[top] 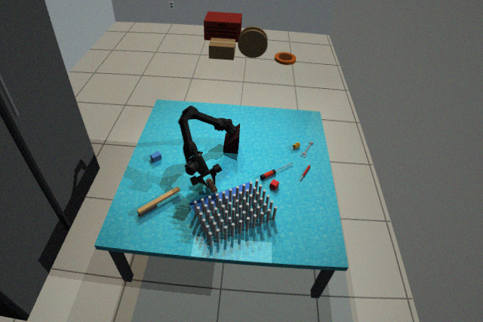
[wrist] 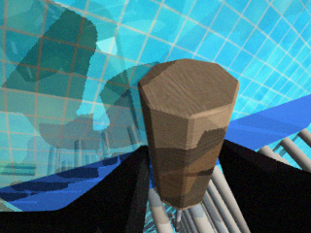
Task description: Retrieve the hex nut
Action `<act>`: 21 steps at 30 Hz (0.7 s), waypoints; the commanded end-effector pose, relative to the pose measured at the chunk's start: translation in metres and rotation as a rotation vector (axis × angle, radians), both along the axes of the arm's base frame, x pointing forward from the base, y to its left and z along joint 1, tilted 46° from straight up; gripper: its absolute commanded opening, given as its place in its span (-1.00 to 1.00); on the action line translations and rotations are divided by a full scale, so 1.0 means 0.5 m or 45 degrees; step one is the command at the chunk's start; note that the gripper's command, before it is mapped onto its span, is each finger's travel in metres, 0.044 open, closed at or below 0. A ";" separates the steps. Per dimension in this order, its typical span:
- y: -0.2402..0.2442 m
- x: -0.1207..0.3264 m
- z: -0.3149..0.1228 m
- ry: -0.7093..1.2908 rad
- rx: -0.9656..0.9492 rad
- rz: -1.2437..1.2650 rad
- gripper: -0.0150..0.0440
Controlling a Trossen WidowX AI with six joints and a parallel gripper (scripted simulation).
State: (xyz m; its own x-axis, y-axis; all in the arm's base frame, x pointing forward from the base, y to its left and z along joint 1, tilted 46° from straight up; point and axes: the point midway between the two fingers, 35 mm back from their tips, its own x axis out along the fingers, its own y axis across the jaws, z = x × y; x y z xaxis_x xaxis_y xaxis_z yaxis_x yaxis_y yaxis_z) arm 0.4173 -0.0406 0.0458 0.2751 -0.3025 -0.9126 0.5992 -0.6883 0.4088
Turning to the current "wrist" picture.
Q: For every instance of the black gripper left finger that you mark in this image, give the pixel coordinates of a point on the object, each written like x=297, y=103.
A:
x=115, y=205

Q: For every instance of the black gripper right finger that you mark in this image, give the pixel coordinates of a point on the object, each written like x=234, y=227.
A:
x=273, y=197

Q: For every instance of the blue flat strip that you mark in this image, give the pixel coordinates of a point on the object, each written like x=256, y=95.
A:
x=255, y=131

